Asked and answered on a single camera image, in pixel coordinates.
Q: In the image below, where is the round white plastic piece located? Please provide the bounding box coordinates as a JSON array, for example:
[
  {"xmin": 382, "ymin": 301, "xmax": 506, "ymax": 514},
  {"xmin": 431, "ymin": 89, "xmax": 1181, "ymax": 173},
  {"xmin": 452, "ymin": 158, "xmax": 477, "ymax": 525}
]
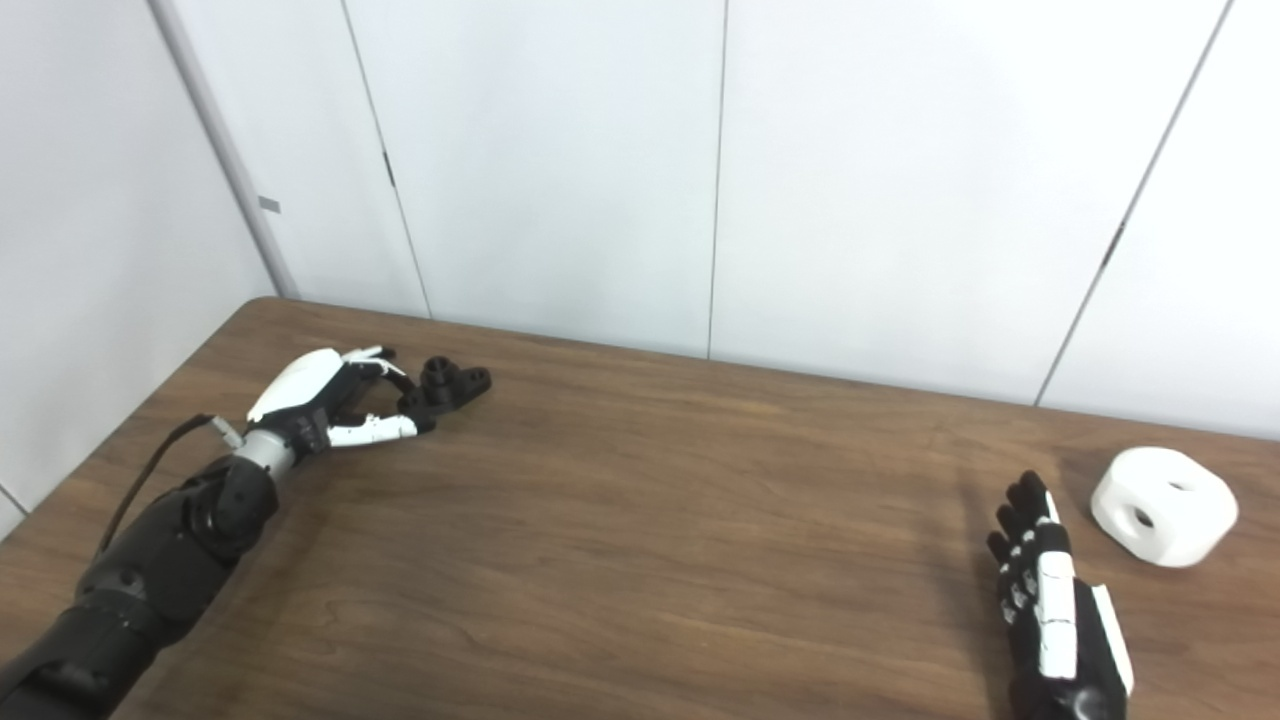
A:
[{"xmin": 1090, "ymin": 446, "xmax": 1241, "ymax": 569}]

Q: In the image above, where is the grey wall corner trim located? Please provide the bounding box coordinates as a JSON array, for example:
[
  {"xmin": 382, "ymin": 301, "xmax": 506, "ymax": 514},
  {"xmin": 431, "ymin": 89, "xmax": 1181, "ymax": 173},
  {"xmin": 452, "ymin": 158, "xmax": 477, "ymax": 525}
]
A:
[{"xmin": 150, "ymin": 0, "xmax": 299, "ymax": 299}]

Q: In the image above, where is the black flanged holder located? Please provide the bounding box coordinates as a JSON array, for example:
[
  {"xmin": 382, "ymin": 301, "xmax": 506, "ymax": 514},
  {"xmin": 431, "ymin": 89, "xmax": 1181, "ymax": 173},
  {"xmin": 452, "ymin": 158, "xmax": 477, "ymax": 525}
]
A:
[{"xmin": 397, "ymin": 357, "xmax": 493, "ymax": 416}]

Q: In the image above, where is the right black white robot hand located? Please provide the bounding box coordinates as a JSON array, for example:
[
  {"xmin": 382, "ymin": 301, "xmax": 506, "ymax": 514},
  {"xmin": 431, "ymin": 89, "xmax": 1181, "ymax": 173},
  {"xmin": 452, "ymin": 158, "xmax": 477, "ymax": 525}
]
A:
[{"xmin": 986, "ymin": 470, "xmax": 1137, "ymax": 720}]

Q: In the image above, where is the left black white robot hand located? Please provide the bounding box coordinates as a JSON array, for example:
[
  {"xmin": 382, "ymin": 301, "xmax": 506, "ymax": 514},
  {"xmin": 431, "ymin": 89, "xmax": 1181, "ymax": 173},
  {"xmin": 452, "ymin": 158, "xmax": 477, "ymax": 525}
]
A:
[{"xmin": 246, "ymin": 345, "xmax": 438, "ymax": 453}]

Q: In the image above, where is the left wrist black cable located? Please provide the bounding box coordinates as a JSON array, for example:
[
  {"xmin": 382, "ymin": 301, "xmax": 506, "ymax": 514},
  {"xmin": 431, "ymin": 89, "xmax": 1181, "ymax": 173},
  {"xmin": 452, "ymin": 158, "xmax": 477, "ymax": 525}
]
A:
[{"xmin": 95, "ymin": 414, "xmax": 246, "ymax": 561}]

